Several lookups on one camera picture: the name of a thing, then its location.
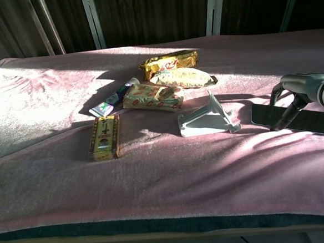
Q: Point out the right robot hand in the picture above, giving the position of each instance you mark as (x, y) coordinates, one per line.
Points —
(301, 85)

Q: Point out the black smartphone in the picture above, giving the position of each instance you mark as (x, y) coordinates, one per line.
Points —
(312, 118)

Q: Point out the white phone stand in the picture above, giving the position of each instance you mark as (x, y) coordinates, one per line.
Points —
(206, 118)

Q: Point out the pale yellow snack packet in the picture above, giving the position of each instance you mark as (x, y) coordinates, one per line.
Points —
(181, 77)

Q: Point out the gold snack packet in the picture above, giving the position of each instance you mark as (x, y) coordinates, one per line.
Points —
(166, 62)

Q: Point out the yellow red-patterned snack bag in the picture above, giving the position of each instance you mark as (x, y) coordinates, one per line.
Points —
(152, 98)

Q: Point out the pink blanket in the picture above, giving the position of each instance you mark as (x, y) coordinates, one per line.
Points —
(153, 155)

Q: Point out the toothpaste tube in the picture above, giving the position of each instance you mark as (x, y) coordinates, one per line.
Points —
(113, 101)

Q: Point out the dark blue mattress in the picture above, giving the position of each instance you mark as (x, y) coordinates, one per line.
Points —
(158, 224)

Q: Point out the yellow rectangular box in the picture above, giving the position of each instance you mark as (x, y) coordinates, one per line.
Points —
(104, 138)

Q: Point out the white metal frame post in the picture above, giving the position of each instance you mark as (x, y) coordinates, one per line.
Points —
(214, 9)
(51, 25)
(93, 20)
(290, 5)

